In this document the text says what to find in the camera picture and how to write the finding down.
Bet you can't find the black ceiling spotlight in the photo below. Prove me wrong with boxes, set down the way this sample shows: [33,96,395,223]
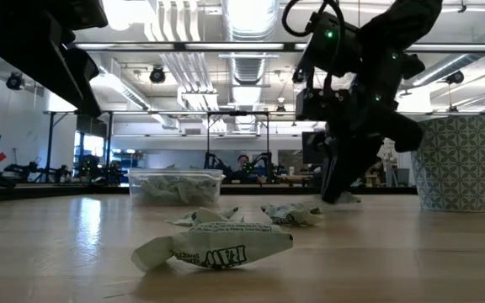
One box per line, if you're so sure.
[444,70,466,86]
[5,71,27,92]
[148,65,167,84]

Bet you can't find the clear plastic bin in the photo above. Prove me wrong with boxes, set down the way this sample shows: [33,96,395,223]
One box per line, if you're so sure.
[126,167,226,207]

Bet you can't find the person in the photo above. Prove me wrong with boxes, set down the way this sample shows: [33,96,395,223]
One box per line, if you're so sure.
[230,154,261,185]

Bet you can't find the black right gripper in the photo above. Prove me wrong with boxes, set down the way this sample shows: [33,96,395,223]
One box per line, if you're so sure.
[321,83,424,204]

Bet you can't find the green patterned white cup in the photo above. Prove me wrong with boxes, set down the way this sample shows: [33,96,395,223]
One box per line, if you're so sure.
[410,115,485,213]

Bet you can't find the gray waste bin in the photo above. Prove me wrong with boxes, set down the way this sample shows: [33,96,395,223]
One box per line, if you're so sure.
[395,167,412,187]

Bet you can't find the black overhead frame bar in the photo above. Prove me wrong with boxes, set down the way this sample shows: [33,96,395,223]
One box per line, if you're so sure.
[0,40,485,54]

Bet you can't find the sweetener packet with RAW print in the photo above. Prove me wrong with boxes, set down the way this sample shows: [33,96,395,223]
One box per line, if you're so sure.
[131,221,294,273]

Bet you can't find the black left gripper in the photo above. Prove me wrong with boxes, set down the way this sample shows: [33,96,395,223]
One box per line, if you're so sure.
[0,0,109,119]

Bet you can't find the black hanging monitor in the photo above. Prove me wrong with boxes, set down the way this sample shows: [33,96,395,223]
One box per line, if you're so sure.
[76,114,109,139]

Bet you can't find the black table frame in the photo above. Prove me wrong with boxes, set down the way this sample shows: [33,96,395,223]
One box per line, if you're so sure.
[0,181,485,204]

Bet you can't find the black background rig frame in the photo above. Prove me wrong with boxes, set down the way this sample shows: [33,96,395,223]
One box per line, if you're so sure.
[43,109,115,184]
[205,110,271,169]

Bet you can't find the silver ventilation duct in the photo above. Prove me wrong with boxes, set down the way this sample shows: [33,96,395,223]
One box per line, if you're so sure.
[221,0,280,134]

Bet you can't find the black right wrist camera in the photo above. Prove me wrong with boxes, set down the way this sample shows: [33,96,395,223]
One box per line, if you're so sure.
[295,87,353,122]

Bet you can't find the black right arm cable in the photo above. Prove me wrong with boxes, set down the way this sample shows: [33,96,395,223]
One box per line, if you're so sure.
[281,0,347,92]

